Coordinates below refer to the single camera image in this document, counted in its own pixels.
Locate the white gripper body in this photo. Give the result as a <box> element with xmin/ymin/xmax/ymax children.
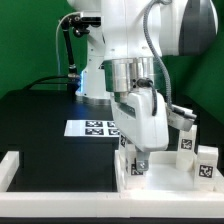
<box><xmin>111</xmin><ymin>90</ymin><xmax>169</xmax><ymax>152</ymax></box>

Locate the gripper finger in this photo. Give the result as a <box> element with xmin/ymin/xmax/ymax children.
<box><xmin>136</xmin><ymin>151</ymin><xmax>149</xmax><ymax>172</ymax></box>

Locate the white square tabletop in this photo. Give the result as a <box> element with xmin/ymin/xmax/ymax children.
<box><xmin>115</xmin><ymin>151</ymin><xmax>224</xmax><ymax>193</ymax></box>

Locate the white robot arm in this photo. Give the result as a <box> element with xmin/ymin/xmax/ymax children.
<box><xmin>67</xmin><ymin>0</ymin><xmax>218</xmax><ymax>172</ymax></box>

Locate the white sheet with tags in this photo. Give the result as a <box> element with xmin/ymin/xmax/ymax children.
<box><xmin>64</xmin><ymin>120</ymin><xmax>120</xmax><ymax>137</ymax></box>

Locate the white U-shaped fence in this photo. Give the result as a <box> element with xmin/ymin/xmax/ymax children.
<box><xmin>0</xmin><ymin>151</ymin><xmax>224</xmax><ymax>218</ymax></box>

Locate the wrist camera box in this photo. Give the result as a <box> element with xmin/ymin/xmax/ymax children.
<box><xmin>166</xmin><ymin>105</ymin><xmax>197</xmax><ymax>132</ymax></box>

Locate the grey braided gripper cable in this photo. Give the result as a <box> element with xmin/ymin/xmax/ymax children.
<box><xmin>142</xmin><ymin>0</ymin><xmax>174</xmax><ymax>117</ymax></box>

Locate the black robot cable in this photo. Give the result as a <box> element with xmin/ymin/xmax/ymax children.
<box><xmin>22</xmin><ymin>15</ymin><xmax>83</xmax><ymax>92</ymax></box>

